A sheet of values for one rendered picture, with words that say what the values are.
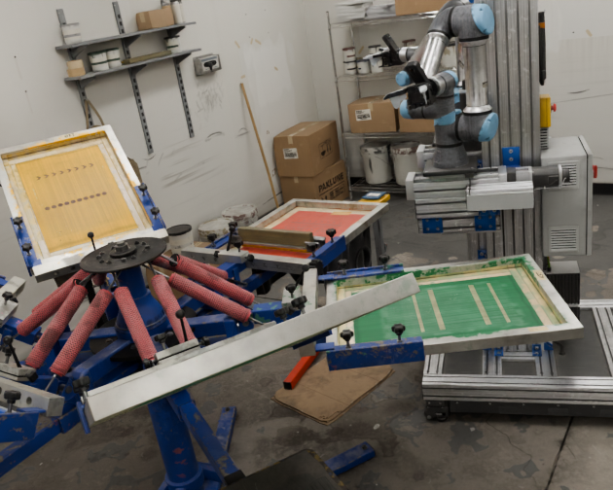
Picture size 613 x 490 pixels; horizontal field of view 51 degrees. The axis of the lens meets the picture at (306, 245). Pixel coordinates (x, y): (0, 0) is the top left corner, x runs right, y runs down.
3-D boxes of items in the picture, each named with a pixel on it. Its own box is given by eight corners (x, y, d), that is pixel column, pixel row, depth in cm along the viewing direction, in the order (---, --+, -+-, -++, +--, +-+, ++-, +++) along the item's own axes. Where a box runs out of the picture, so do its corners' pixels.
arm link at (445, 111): (433, 121, 255) (431, 92, 251) (459, 121, 248) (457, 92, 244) (423, 125, 250) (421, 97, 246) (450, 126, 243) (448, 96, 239)
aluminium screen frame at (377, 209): (294, 204, 362) (293, 198, 361) (389, 210, 331) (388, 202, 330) (203, 262, 303) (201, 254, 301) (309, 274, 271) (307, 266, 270)
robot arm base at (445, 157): (469, 157, 288) (467, 135, 284) (468, 166, 274) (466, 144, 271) (434, 159, 292) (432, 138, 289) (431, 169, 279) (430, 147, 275)
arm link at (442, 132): (443, 137, 288) (441, 107, 283) (471, 138, 279) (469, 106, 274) (429, 144, 279) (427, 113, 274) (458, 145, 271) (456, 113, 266)
